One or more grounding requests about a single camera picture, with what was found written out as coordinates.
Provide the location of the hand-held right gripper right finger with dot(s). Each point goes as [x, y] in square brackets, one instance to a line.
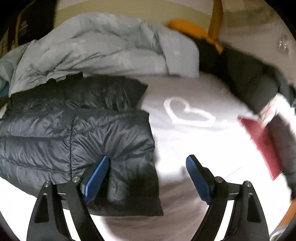
[198, 180]

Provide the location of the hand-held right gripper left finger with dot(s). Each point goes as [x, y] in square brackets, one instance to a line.
[96, 178]

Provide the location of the dark grey down jacket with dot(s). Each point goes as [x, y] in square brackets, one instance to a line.
[46, 139]

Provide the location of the red notebook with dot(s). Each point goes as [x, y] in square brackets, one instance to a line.
[261, 141]

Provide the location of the white heart print bed sheet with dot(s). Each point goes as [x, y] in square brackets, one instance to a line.
[196, 97]

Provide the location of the black puffer jacket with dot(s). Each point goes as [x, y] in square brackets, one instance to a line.
[92, 92]

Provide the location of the grey folded cloth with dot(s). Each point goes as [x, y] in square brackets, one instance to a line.
[282, 136]

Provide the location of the white floral cloth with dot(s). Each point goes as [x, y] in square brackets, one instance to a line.
[275, 104]

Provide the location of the dark green puffer coat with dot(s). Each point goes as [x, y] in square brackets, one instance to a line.
[249, 76]

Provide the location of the small blue cloth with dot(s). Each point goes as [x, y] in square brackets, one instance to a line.
[3, 91]

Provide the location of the light blue floral duvet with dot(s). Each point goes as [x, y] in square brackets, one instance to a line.
[104, 46]

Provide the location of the orange pillow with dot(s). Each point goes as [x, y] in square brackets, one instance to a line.
[185, 26]

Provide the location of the black bag at headboard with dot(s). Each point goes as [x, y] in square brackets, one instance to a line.
[34, 20]

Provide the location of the white wall device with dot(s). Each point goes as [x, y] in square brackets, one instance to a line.
[283, 42]

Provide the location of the wooden bunk bed frame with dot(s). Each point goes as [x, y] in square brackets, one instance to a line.
[215, 18]

